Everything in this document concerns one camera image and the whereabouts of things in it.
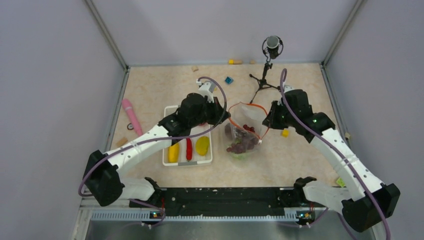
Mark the white perforated plastic basket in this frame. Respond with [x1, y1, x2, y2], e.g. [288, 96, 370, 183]
[162, 105, 213, 167]

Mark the black microphone tripod stand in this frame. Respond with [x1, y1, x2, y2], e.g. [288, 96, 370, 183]
[249, 35, 284, 104]

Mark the clear orange-zip bag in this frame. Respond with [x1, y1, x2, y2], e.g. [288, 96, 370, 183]
[224, 102, 269, 160]

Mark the yellow cube block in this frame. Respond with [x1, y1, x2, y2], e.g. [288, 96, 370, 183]
[281, 129, 290, 138]

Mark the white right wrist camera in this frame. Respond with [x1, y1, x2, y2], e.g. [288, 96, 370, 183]
[283, 84, 294, 93]

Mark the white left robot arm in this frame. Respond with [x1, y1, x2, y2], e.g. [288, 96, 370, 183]
[81, 93, 230, 207]

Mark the green block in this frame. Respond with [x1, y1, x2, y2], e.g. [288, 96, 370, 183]
[335, 177, 346, 188]

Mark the green apple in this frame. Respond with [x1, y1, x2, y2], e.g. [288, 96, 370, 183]
[231, 151, 252, 160]

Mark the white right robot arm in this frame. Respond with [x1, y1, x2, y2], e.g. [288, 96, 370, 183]
[262, 89, 400, 239]

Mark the red chili pepper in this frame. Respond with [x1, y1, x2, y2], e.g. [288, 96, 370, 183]
[185, 138, 193, 162]

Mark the yellow and tan cylinder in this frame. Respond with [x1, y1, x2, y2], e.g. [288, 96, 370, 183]
[228, 59, 243, 65]

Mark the yellow corn cob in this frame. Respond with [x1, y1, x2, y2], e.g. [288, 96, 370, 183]
[167, 143, 180, 163]

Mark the dark red grape bunch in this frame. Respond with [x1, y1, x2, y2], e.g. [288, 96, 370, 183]
[226, 124, 260, 153]

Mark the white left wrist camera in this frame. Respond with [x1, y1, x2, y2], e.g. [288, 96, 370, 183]
[196, 79, 217, 103]

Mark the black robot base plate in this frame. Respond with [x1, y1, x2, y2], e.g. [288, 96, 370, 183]
[128, 183, 321, 218]

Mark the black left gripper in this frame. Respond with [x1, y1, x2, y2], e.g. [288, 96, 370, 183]
[189, 96, 231, 128]

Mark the wooden block near left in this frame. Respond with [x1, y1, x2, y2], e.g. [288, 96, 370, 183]
[115, 137, 128, 148]

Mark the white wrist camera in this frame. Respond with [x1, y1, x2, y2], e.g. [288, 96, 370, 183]
[283, 84, 294, 93]
[196, 79, 217, 103]

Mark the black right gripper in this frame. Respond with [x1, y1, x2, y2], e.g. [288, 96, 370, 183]
[262, 100, 298, 130]

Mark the blue square block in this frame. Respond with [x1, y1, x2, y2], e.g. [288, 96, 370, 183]
[224, 76, 234, 85]

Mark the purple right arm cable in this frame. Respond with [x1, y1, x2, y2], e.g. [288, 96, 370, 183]
[279, 68, 393, 240]

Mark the pink cylindrical toy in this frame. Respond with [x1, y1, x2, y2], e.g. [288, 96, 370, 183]
[121, 98, 143, 137]

